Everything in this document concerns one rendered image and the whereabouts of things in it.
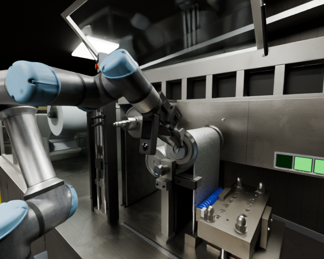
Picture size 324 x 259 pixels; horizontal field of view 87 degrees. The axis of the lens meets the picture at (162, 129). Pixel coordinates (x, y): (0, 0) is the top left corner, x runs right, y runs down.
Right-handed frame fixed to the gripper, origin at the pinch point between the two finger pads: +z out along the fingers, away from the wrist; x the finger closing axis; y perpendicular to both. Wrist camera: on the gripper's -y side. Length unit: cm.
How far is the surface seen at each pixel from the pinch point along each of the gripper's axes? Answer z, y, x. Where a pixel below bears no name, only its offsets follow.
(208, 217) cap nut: 15.3, -16.1, -11.7
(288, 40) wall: 95, 199, -15
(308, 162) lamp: 32, 18, -36
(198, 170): 11.3, -2.6, -4.8
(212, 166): 22.1, 4.0, -4.9
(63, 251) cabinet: 15, -53, 45
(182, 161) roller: 6.1, -2.5, -0.3
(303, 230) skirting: 226, 30, -43
